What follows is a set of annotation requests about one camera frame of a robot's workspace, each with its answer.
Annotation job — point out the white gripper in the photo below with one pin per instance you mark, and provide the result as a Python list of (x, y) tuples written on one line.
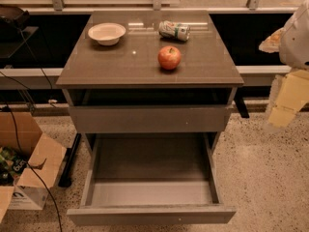
[(295, 43)]

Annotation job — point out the red apple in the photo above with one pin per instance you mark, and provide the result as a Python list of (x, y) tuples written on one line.
[(169, 57)]

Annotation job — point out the white bowl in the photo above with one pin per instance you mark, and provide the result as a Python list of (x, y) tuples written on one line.
[(106, 33)]

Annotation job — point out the crushed green soda can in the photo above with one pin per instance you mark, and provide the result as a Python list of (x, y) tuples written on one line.
[(174, 30)]

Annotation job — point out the dark device on shelf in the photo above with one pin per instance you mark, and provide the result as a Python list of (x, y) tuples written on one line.
[(12, 21)]

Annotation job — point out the grey drawer cabinet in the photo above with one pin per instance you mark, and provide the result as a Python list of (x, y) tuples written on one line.
[(128, 74)]

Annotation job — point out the green snack bag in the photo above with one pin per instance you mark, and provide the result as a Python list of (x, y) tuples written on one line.
[(12, 165)]

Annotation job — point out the black table leg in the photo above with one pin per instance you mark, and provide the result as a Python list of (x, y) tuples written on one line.
[(65, 179)]

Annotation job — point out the open cardboard box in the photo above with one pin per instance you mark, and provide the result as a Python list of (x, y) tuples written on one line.
[(31, 158)]

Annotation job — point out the closed grey top drawer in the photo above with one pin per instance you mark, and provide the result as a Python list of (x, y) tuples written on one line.
[(99, 119)]

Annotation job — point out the open grey middle drawer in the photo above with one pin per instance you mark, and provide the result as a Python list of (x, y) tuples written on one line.
[(152, 178)]

